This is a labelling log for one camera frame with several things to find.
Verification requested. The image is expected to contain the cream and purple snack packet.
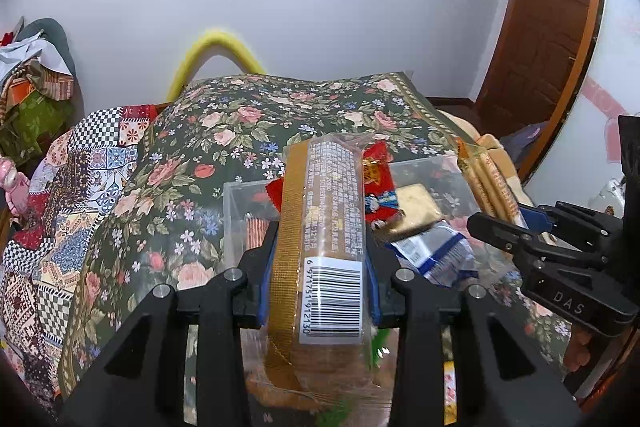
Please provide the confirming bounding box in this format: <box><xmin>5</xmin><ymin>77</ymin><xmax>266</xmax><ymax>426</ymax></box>
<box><xmin>381</xmin><ymin>184</ymin><xmax>445</xmax><ymax>239</ymax></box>

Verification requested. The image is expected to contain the red snack packet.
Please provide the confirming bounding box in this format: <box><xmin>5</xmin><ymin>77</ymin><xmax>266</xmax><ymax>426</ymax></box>
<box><xmin>265</xmin><ymin>142</ymin><xmax>402</xmax><ymax>229</ymax></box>

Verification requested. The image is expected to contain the green snack packet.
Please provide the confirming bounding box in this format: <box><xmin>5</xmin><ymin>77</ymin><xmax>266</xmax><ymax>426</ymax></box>
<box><xmin>370</xmin><ymin>326</ymin><xmax>397</xmax><ymax>364</ymax></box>

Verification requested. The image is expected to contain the green patterned bag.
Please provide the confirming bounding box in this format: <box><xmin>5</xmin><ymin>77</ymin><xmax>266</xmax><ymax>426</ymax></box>
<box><xmin>0</xmin><ymin>94</ymin><xmax>67</xmax><ymax>164</ymax></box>

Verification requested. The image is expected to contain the blue and white snack packet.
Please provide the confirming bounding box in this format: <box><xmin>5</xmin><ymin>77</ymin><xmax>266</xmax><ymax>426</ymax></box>
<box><xmin>389</xmin><ymin>224</ymin><xmax>477</xmax><ymax>289</ymax></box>

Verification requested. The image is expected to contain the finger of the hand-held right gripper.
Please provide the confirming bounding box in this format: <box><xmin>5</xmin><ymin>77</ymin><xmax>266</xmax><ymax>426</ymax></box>
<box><xmin>516</xmin><ymin>201</ymin><xmax>622</xmax><ymax>249</ymax></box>
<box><xmin>466</xmin><ymin>212</ymin><xmax>557</xmax><ymax>269</ymax></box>

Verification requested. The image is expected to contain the yellow foam tube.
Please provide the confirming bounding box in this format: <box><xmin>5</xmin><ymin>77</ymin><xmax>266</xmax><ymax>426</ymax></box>
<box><xmin>166</xmin><ymin>27</ymin><xmax>267</xmax><ymax>102</ymax></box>

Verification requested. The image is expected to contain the beige blanket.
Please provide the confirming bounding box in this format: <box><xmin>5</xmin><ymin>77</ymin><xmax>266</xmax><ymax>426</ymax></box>
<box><xmin>440</xmin><ymin>112</ymin><xmax>522</xmax><ymax>190</ymax></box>

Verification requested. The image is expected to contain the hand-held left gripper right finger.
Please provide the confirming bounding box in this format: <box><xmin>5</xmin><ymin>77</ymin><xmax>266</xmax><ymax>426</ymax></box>
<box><xmin>364</xmin><ymin>249</ymin><xmax>582</xmax><ymax>427</ymax></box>

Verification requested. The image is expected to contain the floral blanket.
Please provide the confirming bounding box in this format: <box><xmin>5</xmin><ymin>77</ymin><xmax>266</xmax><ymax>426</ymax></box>
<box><xmin>57</xmin><ymin>72</ymin><xmax>576</xmax><ymax>408</ymax></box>

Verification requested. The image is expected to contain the dark cloth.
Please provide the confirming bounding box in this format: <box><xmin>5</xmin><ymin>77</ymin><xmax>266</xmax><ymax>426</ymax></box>
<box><xmin>500</xmin><ymin>121</ymin><xmax>552</xmax><ymax>158</ymax></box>

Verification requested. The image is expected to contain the pile of clothes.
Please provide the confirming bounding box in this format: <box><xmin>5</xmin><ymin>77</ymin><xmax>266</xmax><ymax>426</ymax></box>
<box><xmin>0</xmin><ymin>29</ymin><xmax>76</xmax><ymax>110</ymax></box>

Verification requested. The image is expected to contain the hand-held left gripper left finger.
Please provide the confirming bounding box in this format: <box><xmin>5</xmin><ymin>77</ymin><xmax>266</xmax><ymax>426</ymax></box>
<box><xmin>59</xmin><ymin>219</ymin><xmax>282</xmax><ymax>427</ymax></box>

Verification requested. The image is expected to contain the brown wooden door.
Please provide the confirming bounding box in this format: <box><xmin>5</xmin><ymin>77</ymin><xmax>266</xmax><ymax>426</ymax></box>
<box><xmin>474</xmin><ymin>0</ymin><xmax>603</xmax><ymax>130</ymax></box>

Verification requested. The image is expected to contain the grey-green chair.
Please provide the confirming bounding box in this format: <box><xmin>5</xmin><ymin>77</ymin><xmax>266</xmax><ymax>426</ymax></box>
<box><xmin>22</xmin><ymin>18</ymin><xmax>77</xmax><ymax>80</ymax></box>

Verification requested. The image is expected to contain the person's right hand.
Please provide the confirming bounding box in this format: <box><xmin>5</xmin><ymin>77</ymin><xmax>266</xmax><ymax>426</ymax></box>
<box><xmin>564</xmin><ymin>331</ymin><xmax>599</xmax><ymax>382</ymax></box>

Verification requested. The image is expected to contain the orange-edged biscuit stick packet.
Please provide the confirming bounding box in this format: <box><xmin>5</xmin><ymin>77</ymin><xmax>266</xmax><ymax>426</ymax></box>
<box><xmin>456</xmin><ymin>138</ymin><xmax>527</xmax><ymax>229</ymax></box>

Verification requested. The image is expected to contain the patchwork quilt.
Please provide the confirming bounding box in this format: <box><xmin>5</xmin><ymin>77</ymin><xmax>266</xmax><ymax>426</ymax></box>
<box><xmin>0</xmin><ymin>104</ymin><xmax>162</xmax><ymax>410</ymax></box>

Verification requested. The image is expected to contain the clear plastic storage box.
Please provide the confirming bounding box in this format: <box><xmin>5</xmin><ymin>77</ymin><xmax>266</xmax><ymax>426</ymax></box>
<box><xmin>222</xmin><ymin>157</ymin><xmax>523</xmax><ymax>427</ymax></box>

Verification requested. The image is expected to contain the pink toy rabbit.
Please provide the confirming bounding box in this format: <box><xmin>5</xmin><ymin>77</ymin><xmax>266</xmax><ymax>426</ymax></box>
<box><xmin>0</xmin><ymin>156</ymin><xmax>29</xmax><ymax>214</ymax></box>

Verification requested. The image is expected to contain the long brown biscuit sleeve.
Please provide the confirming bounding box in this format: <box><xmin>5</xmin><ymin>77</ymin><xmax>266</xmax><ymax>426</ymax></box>
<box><xmin>264</xmin><ymin>133</ymin><xmax>377</xmax><ymax>410</ymax></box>

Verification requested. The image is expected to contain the brown checked biscuit packet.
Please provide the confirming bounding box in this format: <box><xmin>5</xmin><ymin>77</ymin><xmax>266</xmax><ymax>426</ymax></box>
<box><xmin>245</xmin><ymin>217</ymin><xmax>274</xmax><ymax>258</ymax></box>

